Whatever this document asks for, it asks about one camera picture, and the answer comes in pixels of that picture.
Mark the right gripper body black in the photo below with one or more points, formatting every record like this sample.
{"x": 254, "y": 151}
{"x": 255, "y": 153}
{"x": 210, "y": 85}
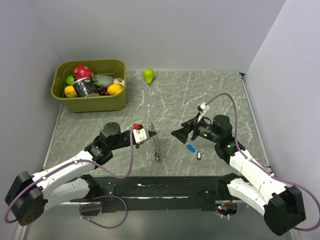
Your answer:
{"x": 203, "y": 129}

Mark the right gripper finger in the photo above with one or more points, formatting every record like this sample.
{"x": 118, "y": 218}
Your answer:
{"x": 182, "y": 134}
{"x": 188, "y": 125}

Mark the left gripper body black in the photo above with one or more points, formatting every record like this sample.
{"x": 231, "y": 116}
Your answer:
{"x": 125, "y": 140}

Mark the metal disc with key rings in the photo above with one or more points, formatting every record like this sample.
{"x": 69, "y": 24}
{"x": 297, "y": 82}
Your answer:
{"x": 156, "y": 143}

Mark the blue tag key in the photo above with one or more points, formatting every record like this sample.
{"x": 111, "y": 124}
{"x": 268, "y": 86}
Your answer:
{"x": 191, "y": 148}

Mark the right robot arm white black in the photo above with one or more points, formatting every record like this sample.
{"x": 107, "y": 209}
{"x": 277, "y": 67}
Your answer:
{"x": 281, "y": 206}

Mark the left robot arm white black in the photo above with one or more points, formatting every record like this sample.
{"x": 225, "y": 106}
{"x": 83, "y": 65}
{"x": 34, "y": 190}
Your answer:
{"x": 30, "y": 195}

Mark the black tag key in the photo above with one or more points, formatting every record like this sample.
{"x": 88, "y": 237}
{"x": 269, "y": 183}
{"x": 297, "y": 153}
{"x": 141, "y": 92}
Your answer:
{"x": 199, "y": 154}

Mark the orange fruit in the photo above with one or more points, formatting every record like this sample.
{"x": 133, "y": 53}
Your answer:
{"x": 114, "y": 89}

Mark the dark red grapes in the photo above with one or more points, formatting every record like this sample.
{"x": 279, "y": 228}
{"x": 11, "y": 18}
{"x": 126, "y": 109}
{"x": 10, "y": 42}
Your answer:
{"x": 101, "y": 91}

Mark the green pear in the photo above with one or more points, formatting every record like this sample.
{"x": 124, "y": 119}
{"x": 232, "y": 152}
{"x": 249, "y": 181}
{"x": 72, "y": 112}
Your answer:
{"x": 148, "y": 75}

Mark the clear plastic bottle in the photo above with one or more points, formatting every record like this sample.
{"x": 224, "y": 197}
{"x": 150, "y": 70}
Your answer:
{"x": 105, "y": 80}

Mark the black printed can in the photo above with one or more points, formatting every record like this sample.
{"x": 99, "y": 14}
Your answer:
{"x": 85, "y": 88}

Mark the olive green plastic bin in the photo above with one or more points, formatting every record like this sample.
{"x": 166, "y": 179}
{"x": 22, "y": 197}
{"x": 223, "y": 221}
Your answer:
{"x": 115, "y": 68}

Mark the yellow lemon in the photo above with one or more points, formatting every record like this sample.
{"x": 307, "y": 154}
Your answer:
{"x": 70, "y": 92}

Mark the red dragon fruit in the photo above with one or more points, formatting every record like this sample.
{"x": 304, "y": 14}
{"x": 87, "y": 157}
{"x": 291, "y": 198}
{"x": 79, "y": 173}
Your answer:
{"x": 82, "y": 71}

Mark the green lime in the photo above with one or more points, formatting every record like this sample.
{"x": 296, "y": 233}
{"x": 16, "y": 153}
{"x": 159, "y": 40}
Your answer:
{"x": 70, "y": 80}

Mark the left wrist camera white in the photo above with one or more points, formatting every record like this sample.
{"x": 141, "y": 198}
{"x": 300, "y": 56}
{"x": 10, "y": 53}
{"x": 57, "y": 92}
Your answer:
{"x": 140, "y": 134}

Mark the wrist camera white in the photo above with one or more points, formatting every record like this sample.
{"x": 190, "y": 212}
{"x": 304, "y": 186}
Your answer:
{"x": 202, "y": 109}
{"x": 140, "y": 134}

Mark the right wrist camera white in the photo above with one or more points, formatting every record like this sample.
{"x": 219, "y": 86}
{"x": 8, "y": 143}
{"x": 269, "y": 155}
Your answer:
{"x": 202, "y": 109}

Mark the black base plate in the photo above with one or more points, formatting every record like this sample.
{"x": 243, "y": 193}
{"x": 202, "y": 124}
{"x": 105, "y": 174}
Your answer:
{"x": 152, "y": 193}

